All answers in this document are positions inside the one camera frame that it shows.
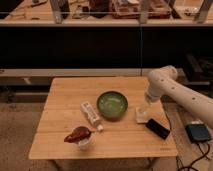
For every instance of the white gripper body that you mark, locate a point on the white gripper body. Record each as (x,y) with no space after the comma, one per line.
(143,108)

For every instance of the wooden folding table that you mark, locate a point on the wooden folding table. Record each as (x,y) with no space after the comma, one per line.
(122,138)

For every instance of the white bottle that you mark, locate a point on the white bottle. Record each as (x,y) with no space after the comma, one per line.
(91,115)

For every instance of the black power box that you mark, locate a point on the black power box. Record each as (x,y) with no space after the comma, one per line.
(198,133)

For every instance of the green bowl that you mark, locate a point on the green bowl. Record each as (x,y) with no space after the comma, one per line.
(112,105)

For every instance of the white sponge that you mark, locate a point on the white sponge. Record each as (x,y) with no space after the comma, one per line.
(141,120)

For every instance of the black phone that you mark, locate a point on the black phone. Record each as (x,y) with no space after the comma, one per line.
(157,128)

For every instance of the wooden shelf bench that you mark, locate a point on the wooden shelf bench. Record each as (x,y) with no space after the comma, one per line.
(106,13)

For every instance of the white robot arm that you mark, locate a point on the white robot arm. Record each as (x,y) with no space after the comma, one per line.
(162,81)

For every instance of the red sweet potato toy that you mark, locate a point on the red sweet potato toy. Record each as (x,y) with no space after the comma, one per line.
(78,135)

